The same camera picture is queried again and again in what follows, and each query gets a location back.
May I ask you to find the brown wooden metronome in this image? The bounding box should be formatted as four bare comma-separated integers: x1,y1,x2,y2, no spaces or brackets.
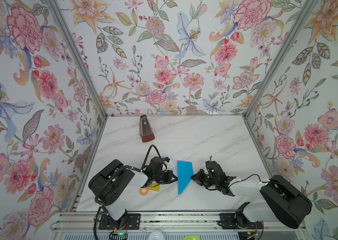
139,115,155,143

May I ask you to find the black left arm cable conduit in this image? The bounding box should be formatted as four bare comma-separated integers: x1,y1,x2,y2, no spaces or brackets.
93,144,162,205

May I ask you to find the aluminium front rail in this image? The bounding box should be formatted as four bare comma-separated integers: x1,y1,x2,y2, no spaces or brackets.
50,211,306,233

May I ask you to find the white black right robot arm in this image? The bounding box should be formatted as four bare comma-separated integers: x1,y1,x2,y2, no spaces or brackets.
190,161,313,229

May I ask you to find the right back aluminium corner post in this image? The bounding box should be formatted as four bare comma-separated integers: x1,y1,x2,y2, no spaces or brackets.
243,0,319,120

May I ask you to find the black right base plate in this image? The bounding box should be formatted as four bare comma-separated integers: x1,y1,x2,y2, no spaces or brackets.
217,213,264,230

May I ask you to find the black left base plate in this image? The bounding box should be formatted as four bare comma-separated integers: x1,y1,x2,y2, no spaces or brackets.
98,213,141,231

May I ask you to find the orange tape roll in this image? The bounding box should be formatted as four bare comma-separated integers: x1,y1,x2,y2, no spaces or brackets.
140,188,149,197

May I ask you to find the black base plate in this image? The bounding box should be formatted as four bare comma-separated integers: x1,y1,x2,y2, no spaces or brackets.
217,213,264,230
98,213,141,231

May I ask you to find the blue square paper sheet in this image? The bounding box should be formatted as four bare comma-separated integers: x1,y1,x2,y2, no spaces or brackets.
178,161,194,195

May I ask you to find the yellow block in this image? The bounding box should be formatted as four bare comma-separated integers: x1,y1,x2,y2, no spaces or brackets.
148,184,160,192

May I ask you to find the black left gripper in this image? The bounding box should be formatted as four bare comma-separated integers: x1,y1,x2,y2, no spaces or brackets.
152,171,179,185

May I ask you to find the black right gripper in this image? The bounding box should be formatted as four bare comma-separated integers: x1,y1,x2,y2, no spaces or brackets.
189,169,218,189

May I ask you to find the aluminium corner post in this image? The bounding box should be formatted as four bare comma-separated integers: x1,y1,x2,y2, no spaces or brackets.
46,0,108,120
243,0,319,120

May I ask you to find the left back aluminium corner post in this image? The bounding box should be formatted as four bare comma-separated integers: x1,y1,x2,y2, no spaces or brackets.
46,0,108,120

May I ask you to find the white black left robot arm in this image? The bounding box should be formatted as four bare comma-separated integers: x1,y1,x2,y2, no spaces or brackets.
88,157,178,222

